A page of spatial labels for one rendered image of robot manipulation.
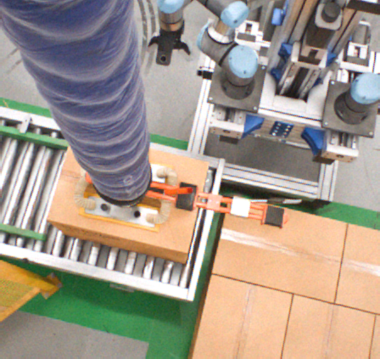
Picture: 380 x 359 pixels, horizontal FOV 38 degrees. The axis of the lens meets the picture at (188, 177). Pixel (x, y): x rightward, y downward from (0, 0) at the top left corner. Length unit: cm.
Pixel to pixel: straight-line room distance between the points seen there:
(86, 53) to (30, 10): 16
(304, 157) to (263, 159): 23
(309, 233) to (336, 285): 27
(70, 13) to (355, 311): 223
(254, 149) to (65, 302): 137
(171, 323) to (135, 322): 20
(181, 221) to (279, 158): 106
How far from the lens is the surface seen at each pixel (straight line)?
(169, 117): 345
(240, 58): 220
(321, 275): 278
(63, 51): 96
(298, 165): 321
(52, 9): 85
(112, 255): 270
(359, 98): 227
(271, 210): 219
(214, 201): 218
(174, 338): 322
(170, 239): 229
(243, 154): 318
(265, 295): 271
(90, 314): 325
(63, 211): 235
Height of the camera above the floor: 322
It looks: 75 degrees down
